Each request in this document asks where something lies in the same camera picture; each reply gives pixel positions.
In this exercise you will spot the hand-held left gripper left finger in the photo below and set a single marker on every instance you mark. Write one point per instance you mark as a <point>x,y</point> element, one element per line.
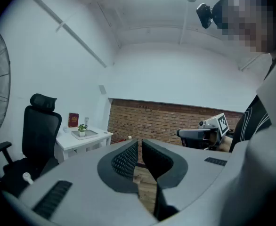
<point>124,160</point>

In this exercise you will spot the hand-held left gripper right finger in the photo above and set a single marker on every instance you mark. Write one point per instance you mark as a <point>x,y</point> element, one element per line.
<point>160,160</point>

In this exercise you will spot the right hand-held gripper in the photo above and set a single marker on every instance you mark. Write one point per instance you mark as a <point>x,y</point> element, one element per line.
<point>211,132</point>

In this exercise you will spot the white rectangular tray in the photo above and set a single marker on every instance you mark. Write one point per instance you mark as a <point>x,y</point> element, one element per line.
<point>88,134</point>

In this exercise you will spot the small green potted flower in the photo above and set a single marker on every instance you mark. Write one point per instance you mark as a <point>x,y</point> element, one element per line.
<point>82,129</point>

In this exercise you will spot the person's black shirt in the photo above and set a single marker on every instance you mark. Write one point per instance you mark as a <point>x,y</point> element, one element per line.
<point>251,123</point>

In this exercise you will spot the white desk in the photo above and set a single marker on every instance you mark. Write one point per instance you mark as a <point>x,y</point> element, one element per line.
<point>81,143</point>

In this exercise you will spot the clear glass bottle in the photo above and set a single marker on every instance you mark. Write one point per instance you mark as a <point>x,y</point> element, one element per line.
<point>86,121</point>

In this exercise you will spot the red book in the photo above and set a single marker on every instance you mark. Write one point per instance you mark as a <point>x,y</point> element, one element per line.
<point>73,120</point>

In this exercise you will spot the small white cup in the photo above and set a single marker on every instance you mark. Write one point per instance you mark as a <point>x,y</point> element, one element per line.
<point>65,130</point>

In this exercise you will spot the black mesh office chair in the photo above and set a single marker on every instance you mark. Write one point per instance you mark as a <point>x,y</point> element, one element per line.
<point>40,131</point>

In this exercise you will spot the white plastic knob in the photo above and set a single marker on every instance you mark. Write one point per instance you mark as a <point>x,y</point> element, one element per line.
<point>27,177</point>

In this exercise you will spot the person's head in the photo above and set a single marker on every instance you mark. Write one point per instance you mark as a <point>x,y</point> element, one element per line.
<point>248,20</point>

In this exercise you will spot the grey wall switch panel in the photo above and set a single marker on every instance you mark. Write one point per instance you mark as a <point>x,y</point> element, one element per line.
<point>102,89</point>

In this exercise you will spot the black head-worn camera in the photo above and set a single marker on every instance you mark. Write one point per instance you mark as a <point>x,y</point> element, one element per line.
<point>205,14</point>

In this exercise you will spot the white wall conduit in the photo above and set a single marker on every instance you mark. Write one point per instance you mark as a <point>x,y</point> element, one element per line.
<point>67,28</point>

